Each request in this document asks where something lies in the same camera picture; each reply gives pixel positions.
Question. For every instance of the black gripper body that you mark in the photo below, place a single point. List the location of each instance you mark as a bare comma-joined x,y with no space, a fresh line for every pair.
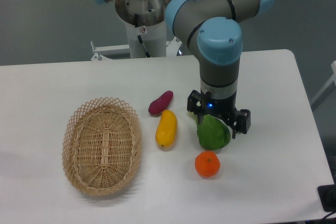
224,109

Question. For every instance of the yellow mango toy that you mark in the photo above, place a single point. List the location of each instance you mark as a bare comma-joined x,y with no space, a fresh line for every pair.
167,128

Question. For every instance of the black device at table edge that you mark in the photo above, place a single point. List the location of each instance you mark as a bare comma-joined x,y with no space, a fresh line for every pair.
327,197

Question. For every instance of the purple sweet potato toy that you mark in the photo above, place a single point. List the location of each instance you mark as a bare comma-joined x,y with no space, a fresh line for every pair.
160,104

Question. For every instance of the woven wicker basket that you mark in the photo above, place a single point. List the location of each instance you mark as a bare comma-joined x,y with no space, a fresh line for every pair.
102,147

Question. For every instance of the white frame at right edge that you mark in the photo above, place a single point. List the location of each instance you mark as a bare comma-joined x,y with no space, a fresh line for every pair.
327,88

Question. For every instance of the orange fruit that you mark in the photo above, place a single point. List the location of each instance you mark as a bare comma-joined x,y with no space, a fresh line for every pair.
207,164

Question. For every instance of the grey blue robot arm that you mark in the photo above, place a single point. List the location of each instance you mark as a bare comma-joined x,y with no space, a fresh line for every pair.
210,30

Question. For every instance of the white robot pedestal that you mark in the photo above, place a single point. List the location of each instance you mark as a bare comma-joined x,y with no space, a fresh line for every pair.
145,28

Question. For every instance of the green leafy vegetable toy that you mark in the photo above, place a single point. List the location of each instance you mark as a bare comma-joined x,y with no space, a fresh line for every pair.
212,133

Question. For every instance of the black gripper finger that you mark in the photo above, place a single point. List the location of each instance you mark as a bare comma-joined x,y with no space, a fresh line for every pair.
240,122
194,105

